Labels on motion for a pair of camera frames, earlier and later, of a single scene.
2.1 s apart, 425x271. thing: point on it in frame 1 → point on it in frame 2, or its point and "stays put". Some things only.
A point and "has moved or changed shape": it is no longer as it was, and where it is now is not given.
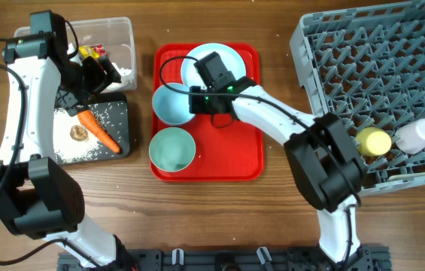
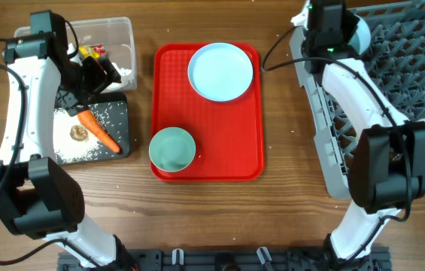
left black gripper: [100, 80] stays put
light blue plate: [235, 62] has moved or changed shape
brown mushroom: [78, 132] stays put
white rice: [65, 145] stays put
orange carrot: [97, 126] stays put
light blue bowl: [172, 107] → [361, 38]
